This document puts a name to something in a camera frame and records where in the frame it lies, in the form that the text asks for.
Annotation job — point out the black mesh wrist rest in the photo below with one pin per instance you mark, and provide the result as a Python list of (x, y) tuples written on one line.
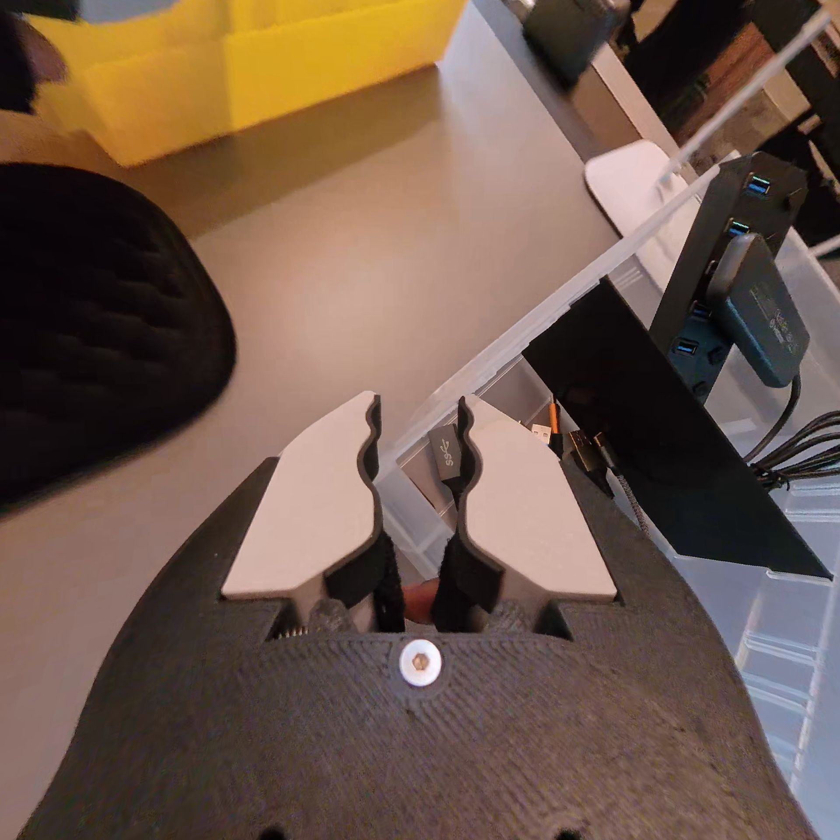
[(98, 328)]

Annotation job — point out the person's right hand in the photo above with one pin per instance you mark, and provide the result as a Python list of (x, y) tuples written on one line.
[(418, 600)]

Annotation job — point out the yellow plastic bin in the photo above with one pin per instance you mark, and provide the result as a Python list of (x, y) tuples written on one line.
[(262, 65)]

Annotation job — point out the clear plastic bin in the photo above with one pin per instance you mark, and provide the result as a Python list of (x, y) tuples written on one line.
[(787, 656)]

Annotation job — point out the long black usb hub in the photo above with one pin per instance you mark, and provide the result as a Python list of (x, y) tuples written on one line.
[(754, 197)]

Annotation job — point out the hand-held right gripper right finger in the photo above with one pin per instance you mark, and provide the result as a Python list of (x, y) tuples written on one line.
[(531, 518)]

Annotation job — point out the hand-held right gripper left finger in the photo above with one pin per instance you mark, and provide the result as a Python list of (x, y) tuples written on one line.
[(308, 518)]

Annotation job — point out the white folding stand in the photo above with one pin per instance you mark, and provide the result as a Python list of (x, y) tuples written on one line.
[(630, 177)]

